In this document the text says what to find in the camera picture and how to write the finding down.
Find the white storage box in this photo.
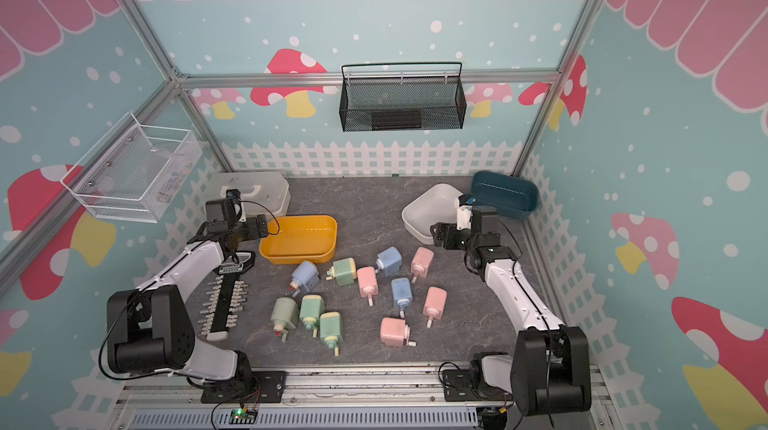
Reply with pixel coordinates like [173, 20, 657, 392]
[401, 183, 463, 246]

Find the yellow storage box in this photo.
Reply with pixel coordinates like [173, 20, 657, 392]
[259, 215, 338, 265]

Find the teal storage box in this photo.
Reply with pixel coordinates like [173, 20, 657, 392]
[470, 171, 539, 221]

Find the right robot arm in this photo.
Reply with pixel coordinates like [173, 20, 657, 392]
[430, 223, 592, 416]

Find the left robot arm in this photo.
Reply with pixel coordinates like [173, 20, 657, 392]
[97, 215, 268, 395]

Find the pink sharpener upper right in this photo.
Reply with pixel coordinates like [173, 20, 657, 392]
[410, 247, 434, 284]

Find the pink sharpener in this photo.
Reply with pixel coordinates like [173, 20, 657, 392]
[380, 317, 417, 348]
[357, 267, 379, 307]
[423, 286, 447, 329]
[410, 247, 434, 284]

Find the translucent lidded case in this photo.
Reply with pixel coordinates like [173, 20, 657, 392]
[202, 172, 291, 217]

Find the blue sharpener upper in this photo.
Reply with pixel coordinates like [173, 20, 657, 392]
[374, 247, 402, 277]

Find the blue sharpener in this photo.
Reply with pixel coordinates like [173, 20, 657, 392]
[391, 278, 413, 319]
[289, 261, 319, 297]
[374, 247, 402, 277]

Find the blue sharpener center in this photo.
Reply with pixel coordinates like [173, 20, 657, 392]
[391, 278, 413, 319]

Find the blue sharpener left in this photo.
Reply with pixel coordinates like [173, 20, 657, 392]
[289, 261, 319, 297]

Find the black tool rack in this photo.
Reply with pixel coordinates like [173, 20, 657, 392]
[197, 251, 256, 343]

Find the pink sharpener center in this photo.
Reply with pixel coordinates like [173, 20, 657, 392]
[357, 267, 379, 307]

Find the pale green sharpener left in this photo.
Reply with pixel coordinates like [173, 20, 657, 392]
[270, 296, 299, 342]

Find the green sharpener upper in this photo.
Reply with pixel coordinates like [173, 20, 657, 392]
[326, 258, 357, 287]

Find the green sharpener middle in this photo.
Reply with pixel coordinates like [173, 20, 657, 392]
[299, 294, 325, 338]

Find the pink sharpener bottom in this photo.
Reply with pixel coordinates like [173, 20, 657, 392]
[380, 317, 417, 348]

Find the green sharpener bottom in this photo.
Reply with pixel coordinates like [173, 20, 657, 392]
[319, 312, 344, 357]

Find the green circuit board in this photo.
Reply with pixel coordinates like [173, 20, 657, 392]
[228, 408, 258, 425]

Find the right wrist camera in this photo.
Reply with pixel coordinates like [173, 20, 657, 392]
[455, 194, 476, 231]

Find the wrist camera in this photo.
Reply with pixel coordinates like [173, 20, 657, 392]
[205, 189, 242, 233]
[455, 194, 476, 231]

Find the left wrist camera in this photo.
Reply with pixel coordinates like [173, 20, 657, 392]
[205, 189, 242, 233]

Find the white wire mesh basket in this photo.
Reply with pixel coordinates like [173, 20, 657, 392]
[60, 113, 203, 224]

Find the black wire mesh basket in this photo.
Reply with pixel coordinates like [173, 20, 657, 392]
[339, 62, 467, 132]

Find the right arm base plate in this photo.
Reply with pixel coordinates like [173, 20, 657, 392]
[439, 367, 512, 403]

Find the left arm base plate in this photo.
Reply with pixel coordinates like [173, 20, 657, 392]
[200, 371, 287, 405]

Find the aluminium rail frame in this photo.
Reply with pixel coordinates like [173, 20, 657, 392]
[105, 362, 622, 429]

